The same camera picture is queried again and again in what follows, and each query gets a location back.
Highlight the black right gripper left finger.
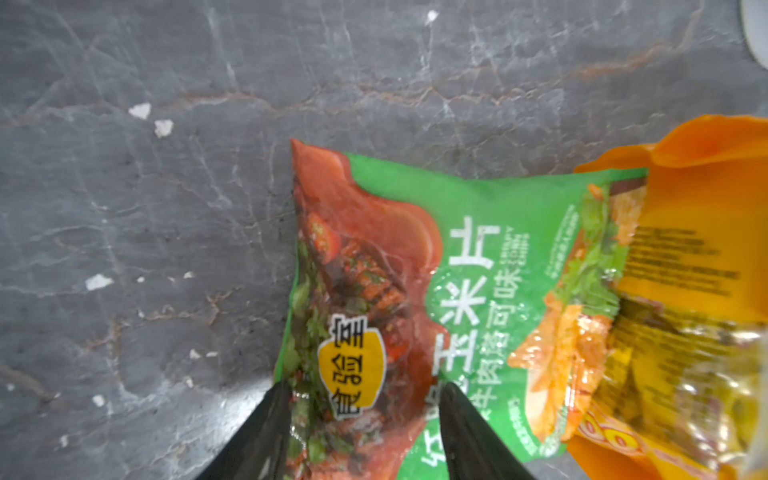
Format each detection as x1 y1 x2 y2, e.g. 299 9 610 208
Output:
196 380 293 480

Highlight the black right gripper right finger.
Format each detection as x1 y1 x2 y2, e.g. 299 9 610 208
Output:
439 382 534 480

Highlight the green corn chip bag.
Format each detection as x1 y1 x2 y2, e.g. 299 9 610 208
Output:
276 141 647 479

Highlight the large yellow snack bag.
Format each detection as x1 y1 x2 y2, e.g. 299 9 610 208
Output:
568 115 767 479

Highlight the white tape roll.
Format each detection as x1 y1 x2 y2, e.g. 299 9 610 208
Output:
739 0 768 70

